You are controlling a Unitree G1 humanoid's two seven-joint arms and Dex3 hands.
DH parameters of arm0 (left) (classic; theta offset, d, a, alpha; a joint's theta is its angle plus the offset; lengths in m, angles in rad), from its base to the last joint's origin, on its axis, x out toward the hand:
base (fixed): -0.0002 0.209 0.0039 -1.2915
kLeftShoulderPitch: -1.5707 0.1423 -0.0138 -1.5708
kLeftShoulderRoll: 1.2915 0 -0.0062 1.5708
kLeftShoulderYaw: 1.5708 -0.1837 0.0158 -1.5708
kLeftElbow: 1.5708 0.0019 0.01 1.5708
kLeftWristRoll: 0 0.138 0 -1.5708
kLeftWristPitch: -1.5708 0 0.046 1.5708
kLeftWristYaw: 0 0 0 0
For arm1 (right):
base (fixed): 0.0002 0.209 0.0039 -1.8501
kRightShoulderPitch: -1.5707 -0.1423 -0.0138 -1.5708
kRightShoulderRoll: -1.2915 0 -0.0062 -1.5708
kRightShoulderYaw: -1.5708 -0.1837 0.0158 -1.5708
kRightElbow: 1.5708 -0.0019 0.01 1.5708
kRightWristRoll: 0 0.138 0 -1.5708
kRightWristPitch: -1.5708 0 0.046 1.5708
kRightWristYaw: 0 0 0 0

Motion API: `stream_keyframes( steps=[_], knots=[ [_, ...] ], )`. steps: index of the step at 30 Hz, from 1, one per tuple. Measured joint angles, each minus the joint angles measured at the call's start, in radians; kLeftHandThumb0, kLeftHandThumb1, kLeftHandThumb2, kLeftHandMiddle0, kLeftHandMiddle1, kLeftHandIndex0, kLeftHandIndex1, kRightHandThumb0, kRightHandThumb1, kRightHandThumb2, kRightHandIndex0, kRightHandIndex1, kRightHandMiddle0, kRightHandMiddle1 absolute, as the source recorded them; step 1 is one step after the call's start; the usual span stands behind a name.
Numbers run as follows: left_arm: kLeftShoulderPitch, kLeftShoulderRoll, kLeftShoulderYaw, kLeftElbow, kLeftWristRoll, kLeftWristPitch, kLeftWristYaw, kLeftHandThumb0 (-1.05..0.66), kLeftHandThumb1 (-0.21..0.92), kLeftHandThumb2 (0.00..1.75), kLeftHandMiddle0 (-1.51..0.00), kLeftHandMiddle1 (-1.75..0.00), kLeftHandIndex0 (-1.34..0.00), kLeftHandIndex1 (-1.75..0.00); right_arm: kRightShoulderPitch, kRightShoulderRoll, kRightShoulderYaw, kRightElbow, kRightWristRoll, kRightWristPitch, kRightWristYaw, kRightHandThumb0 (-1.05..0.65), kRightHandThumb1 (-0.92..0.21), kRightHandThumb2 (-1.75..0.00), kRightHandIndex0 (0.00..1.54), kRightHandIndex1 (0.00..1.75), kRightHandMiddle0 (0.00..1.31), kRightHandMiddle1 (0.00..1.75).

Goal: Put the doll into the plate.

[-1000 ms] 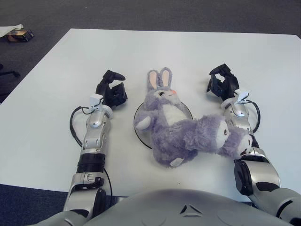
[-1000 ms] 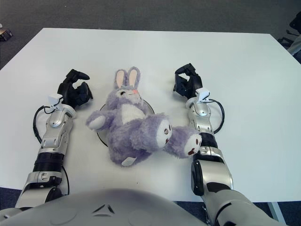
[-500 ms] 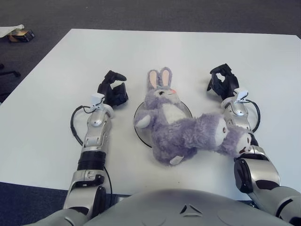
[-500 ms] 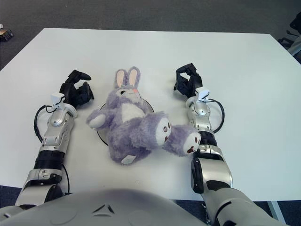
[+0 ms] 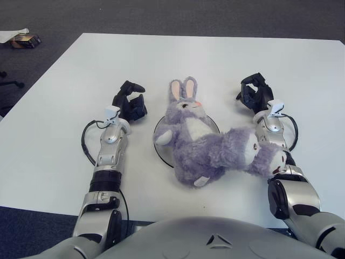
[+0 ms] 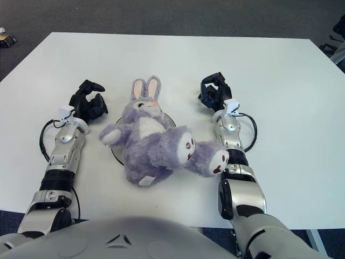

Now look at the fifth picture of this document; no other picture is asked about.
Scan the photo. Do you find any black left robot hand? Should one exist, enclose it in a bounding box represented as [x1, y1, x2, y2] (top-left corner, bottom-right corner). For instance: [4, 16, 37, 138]
[111, 80, 149, 126]

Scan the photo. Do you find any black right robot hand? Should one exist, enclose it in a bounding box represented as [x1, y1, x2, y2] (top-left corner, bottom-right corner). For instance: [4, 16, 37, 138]
[235, 72, 274, 112]

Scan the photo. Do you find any purple plush bunny doll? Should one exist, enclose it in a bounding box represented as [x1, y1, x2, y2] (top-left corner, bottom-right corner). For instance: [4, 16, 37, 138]
[153, 76, 289, 188]

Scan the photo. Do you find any white plate with black rim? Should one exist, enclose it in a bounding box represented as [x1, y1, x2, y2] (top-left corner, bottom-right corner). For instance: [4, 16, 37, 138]
[153, 114, 220, 168]

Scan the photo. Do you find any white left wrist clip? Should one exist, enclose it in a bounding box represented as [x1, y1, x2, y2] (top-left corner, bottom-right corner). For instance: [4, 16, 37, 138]
[103, 105, 122, 126]

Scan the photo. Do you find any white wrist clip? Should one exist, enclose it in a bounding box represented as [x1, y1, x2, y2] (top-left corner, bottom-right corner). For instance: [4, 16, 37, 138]
[266, 99, 285, 118]
[103, 105, 122, 126]

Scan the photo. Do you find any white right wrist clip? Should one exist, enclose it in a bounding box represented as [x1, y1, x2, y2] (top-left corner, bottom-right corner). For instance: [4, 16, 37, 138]
[266, 99, 285, 118]

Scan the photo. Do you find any black chair base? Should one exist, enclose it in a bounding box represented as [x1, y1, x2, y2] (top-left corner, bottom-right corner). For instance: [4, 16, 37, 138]
[0, 71, 25, 88]

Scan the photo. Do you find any dark box on floor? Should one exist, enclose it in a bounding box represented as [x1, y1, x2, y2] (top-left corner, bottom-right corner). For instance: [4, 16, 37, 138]
[10, 34, 43, 50]

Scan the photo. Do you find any white paper on floor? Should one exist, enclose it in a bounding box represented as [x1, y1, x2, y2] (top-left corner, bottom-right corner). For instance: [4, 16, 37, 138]
[0, 26, 30, 44]

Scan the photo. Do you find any silver robot torso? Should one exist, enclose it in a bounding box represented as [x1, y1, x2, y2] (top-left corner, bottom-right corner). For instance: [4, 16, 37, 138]
[94, 215, 335, 259]

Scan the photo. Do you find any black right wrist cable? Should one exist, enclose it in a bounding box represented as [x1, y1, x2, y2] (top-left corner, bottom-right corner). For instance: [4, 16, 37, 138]
[281, 113, 300, 152]

